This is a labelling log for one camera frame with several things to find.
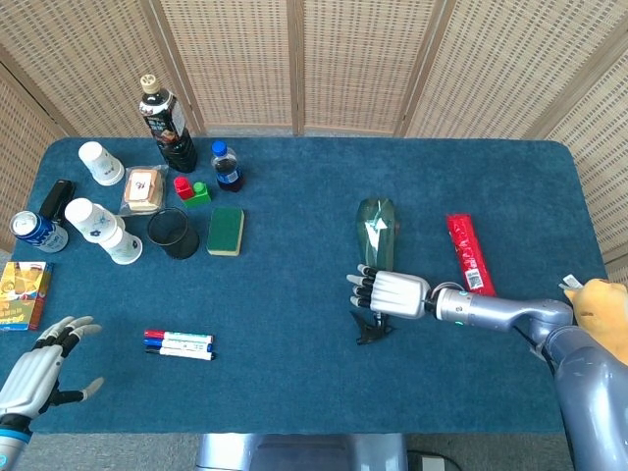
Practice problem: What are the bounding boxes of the white paper cup stack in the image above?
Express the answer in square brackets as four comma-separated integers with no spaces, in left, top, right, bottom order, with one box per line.
[78,140,126,187]

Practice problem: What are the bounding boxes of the wicker folding screen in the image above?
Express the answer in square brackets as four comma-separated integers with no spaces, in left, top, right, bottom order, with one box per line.
[0,0,628,276]

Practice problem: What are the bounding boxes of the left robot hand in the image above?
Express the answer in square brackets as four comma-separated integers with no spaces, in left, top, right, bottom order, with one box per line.
[0,315,105,421]

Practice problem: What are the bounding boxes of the green and yellow sponge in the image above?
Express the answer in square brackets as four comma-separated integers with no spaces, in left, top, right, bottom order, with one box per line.
[205,206,245,258]

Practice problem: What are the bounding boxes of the green building block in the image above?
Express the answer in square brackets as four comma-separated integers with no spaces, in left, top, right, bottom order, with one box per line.
[183,181,213,209]

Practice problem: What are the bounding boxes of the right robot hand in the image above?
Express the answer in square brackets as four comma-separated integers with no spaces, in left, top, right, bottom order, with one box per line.
[345,263,432,320]

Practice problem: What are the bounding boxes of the red whiteboard marker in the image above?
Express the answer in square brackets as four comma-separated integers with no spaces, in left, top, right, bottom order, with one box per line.
[143,329,215,344]

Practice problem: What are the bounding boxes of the black stapler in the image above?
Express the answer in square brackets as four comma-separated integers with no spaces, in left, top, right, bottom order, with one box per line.
[37,179,78,227]

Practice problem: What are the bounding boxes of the blue drink can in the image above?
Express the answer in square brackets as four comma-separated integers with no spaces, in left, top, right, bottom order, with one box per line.
[10,210,70,254]

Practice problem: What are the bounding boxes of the black mesh pen holder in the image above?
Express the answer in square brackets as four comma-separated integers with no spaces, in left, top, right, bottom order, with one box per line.
[146,207,201,261]

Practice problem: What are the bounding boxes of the red snack packet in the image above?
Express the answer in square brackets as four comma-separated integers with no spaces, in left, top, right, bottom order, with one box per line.
[445,212,497,298]

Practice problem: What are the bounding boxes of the blue whiteboard marker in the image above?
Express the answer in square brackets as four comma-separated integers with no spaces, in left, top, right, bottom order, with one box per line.
[143,337,214,352]

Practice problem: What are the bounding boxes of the small cola bottle blue cap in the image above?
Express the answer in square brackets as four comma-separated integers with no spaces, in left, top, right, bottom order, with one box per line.
[210,140,245,193]

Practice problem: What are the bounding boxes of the yellow plush toy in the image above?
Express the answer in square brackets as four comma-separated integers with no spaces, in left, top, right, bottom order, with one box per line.
[561,273,628,367]

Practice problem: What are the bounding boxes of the large dark drink bottle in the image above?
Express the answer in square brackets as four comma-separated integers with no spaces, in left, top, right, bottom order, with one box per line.
[137,74,199,175]

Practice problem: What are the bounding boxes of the yellow cardboard box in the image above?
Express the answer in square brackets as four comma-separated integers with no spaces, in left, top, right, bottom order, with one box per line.
[0,261,54,333]

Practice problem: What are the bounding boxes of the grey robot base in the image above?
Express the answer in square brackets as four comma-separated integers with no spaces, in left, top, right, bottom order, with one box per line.
[194,433,409,471]

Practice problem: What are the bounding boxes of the packaged bread slices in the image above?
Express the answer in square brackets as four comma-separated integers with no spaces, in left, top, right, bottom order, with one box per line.
[117,165,169,218]

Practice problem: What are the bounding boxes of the blue tablecloth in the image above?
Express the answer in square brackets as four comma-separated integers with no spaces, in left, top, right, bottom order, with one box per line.
[9,136,607,436]

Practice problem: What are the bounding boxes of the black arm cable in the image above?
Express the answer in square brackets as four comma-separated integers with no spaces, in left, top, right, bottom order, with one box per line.
[512,323,558,367]

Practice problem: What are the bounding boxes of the black whiteboard marker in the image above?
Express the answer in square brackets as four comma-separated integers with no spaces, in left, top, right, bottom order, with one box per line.
[144,346,216,362]

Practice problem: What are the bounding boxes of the green spray bottle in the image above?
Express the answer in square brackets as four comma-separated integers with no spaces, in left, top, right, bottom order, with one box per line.
[348,196,401,346]

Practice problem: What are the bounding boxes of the grey box on floor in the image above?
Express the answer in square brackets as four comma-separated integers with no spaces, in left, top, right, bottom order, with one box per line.
[406,450,460,471]

